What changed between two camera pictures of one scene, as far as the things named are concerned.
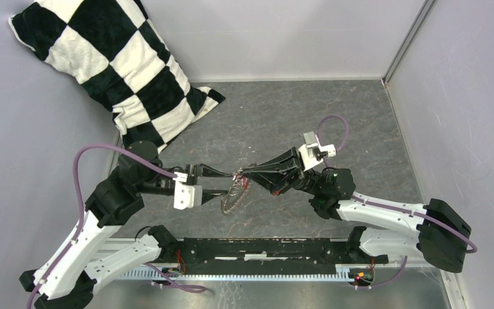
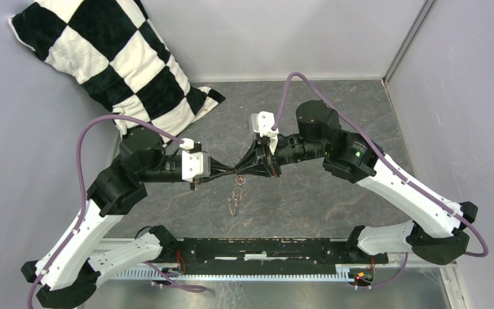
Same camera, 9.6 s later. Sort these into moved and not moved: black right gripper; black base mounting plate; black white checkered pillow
Moved: black right gripper
Not moved: black white checkered pillow; black base mounting plate
